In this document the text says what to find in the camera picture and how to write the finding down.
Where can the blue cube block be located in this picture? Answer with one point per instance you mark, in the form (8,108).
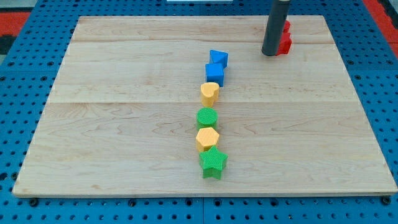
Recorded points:
(215,73)

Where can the blue triangle block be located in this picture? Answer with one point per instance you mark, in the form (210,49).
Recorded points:
(216,56)

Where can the green cylinder block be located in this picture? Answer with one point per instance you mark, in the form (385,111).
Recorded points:
(207,118)

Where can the yellow heart block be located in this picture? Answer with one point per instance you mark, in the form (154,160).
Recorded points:
(209,93)

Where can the yellow hexagon block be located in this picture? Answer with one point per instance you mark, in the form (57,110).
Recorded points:
(206,138)

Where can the green star block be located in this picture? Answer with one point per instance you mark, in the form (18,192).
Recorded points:
(212,163)

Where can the wooden board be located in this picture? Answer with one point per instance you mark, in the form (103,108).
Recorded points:
(120,120)

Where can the red block lower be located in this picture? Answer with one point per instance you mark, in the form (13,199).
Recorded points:
(284,44)

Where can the red block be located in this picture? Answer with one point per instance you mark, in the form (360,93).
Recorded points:
(284,44)
(286,26)

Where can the red block upper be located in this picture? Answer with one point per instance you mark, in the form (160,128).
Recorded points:
(286,26)

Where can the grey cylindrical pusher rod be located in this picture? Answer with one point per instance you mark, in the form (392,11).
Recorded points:
(275,26)

